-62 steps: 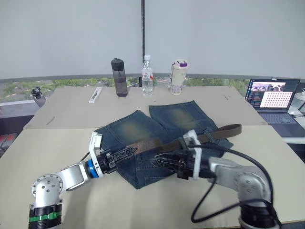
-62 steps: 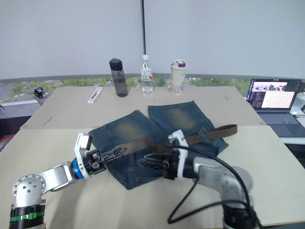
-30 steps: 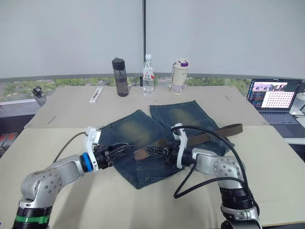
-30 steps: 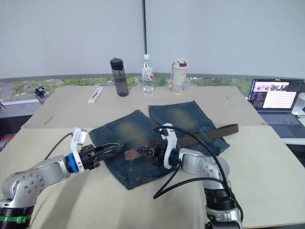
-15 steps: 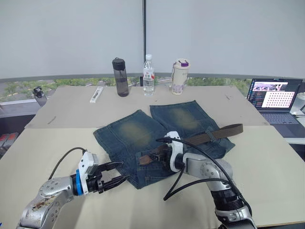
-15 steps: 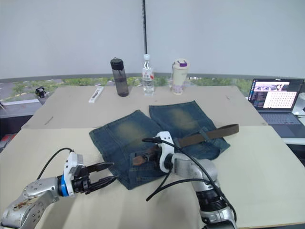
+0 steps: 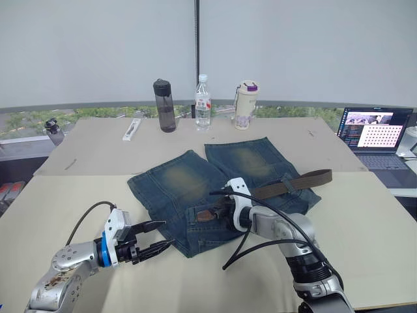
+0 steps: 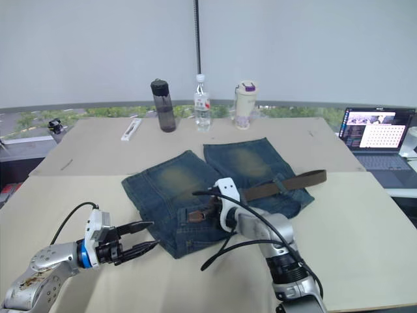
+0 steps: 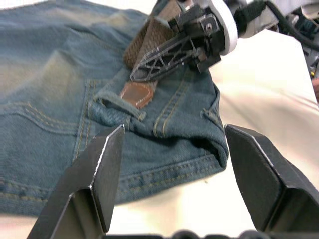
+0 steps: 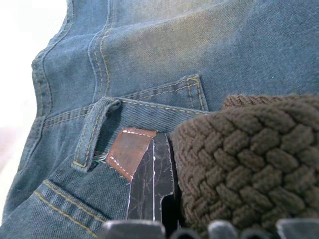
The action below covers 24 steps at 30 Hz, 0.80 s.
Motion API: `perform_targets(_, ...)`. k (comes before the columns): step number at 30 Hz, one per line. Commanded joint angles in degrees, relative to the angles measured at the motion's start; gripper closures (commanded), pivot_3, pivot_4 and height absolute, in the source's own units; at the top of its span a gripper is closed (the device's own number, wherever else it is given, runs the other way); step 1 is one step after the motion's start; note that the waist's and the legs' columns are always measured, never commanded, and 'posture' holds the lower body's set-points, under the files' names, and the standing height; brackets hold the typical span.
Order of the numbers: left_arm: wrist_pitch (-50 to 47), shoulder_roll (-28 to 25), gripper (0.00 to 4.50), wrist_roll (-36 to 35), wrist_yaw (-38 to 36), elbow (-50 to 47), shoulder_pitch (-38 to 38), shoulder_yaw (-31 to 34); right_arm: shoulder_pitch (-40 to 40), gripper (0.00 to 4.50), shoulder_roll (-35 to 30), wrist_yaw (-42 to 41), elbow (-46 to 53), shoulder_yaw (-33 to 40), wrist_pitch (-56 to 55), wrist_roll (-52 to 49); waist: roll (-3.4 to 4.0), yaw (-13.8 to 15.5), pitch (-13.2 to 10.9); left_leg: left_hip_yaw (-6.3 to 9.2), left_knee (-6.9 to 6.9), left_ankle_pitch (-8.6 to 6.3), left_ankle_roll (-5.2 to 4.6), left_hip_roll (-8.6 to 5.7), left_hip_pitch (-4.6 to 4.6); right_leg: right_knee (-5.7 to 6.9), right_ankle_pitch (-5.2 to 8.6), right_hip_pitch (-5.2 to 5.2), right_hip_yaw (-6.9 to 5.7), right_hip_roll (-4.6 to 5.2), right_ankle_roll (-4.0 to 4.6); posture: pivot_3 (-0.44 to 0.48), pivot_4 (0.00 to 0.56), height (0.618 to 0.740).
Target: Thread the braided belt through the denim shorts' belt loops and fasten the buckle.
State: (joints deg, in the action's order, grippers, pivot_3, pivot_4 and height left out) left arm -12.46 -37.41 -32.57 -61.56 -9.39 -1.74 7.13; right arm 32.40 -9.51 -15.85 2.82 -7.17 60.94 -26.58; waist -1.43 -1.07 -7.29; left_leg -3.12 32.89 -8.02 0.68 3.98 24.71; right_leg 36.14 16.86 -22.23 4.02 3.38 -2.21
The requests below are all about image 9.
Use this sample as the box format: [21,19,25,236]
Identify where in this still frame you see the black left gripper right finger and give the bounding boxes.
[223,123,319,236]

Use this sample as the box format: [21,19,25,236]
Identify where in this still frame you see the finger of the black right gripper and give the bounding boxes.
[129,32,200,82]

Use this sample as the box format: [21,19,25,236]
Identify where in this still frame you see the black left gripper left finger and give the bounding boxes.
[26,123,125,239]

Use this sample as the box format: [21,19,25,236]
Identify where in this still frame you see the brown braided belt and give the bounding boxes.
[119,0,186,110]

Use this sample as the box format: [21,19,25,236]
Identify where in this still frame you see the blue denim shorts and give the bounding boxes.
[0,0,230,217]

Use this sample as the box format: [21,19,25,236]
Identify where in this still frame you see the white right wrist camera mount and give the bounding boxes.
[185,0,239,56]

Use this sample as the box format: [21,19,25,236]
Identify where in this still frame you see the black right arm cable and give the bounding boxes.
[266,0,319,50]

